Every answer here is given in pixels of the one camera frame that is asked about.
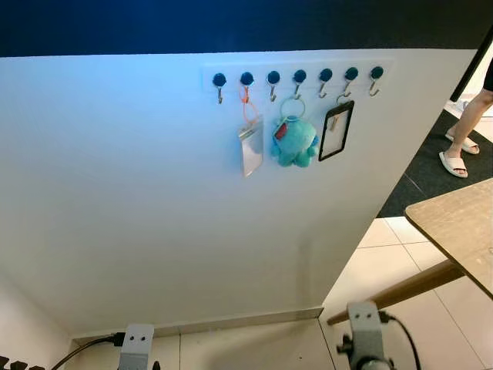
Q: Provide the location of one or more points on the black floor mat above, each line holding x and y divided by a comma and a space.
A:
431, 181

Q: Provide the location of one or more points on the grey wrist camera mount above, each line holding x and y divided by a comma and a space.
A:
136, 347
365, 327

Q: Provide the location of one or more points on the blue knob metal hook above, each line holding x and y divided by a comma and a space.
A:
273, 77
219, 79
300, 75
377, 72
246, 79
326, 75
351, 73

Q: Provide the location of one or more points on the white wall hook rail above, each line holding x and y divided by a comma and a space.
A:
308, 89

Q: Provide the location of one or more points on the black framed card holder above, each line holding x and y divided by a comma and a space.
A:
323, 139

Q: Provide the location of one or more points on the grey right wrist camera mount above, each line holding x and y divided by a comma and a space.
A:
365, 327

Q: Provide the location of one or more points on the wooden table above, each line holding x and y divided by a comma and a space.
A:
454, 216

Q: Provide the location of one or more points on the person in pink top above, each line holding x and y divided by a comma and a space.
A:
466, 127

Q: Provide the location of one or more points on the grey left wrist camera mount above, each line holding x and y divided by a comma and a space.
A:
136, 347

